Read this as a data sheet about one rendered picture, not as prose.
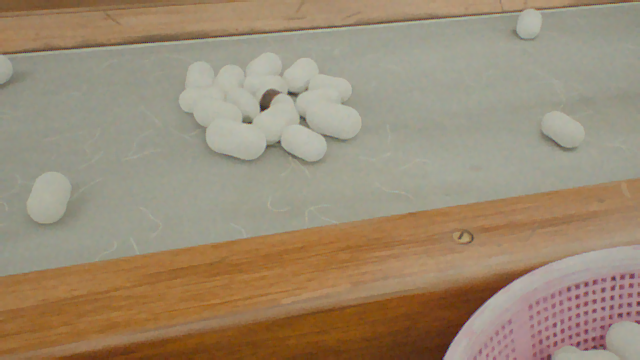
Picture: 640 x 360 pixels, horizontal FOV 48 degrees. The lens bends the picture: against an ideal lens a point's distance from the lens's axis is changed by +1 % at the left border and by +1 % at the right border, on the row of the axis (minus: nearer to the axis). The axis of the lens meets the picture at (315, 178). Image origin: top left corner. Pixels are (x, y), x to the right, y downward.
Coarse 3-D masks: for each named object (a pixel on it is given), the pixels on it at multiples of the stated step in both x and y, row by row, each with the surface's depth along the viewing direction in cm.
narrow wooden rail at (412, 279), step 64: (576, 192) 37; (128, 256) 32; (192, 256) 32; (256, 256) 32; (320, 256) 32; (384, 256) 32; (448, 256) 32; (512, 256) 32; (0, 320) 28; (64, 320) 28; (128, 320) 28; (192, 320) 28; (256, 320) 29; (320, 320) 30; (384, 320) 31; (448, 320) 32
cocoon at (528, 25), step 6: (522, 12) 62; (528, 12) 61; (534, 12) 61; (522, 18) 60; (528, 18) 60; (534, 18) 60; (540, 18) 61; (516, 24) 61; (522, 24) 60; (528, 24) 60; (534, 24) 60; (540, 24) 61; (516, 30) 61; (522, 30) 60; (528, 30) 60; (534, 30) 60; (522, 36) 61; (528, 36) 60; (534, 36) 61
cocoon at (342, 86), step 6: (312, 78) 50; (318, 78) 50; (324, 78) 50; (330, 78) 50; (336, 78) 50; (312, 84) 50; (318, 84) 49; (324, 84) 49; (330, 84) 49; (336, 84) 49; (342, 84) 49; (348, 84) 49; (336, 90) 49; (342, 90) 49; (348, 90) 49; (342, 96) 49; (348, 96) 50
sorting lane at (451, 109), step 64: (64, 64) 55; (128, 64) 55; (320, 64) 56; (384, 64) 56; (448, 64) 56; (512, 64) 57; (576, 64) 57; (0, 128) 46; (64, 128) 46; (128, 128) 46; (192, 128) 47; (384, 128) 47; (448, 128) 47; (512, 128) 48; (0, 192) 40; (128, 192) 40; (192, 192) 40; (256, 192) 41; (320, 192) 41; (384, 192) 41; (448, 192) 41; (512, 192) 41; (0, 256) 35; (64, 256) 35
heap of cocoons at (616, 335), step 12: (624, 324) 32; (636, 324) 32; (612, 336) 32; (624, 336) 31; (636, 336) 31; (564, 348) 32; (576, 348) 32; (600, 348) 33; (612, 348) 32; (624, 348) 31; (636, 348) 31
